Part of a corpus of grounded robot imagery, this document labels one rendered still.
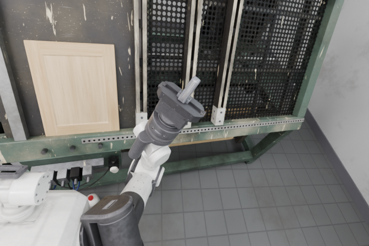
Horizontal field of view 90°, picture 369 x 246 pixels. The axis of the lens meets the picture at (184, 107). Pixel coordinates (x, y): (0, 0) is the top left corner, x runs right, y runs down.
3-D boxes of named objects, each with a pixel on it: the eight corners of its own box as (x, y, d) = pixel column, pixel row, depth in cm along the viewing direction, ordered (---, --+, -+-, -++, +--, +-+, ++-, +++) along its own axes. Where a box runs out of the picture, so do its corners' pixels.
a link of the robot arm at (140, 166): (167, 148, 66) (162, 162, 82) (140, 138, 66) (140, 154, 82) (156, 177, 60) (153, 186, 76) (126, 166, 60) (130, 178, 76)
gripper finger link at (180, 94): (193, 82, 38) (180, 101, 42) (199, 76, 41) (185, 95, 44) (187, 77, 38) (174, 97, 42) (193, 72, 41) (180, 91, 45)
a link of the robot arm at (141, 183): (156, 189, 80) (144, 225, 57) (128, 179, 80) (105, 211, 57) (166, 165, 79) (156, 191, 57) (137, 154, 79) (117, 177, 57)
